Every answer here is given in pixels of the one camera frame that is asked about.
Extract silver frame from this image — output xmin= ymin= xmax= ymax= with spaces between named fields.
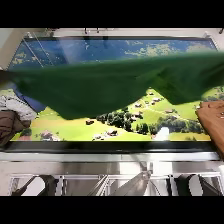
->
xmin=0 ymin=151 xmax=224 ymax=197

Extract grey garment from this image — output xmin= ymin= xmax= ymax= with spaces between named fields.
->
xmin=0 ymin=94 xmax=38 ymax=122

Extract blue garment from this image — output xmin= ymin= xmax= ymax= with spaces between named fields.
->
xmin=12 ymin=83 xmax=48 ymax=113

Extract dark brown garment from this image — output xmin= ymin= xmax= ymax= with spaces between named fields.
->
xmin=0 ymin=109 xmax=33 ymax=148

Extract black cable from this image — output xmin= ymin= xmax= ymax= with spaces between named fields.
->
xmin=10 ymin=175 xmax=37 ymax=197

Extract green T-shirt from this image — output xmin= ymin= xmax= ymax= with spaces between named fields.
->
xmin=0 ymin=51 xmax=224 ymax=121

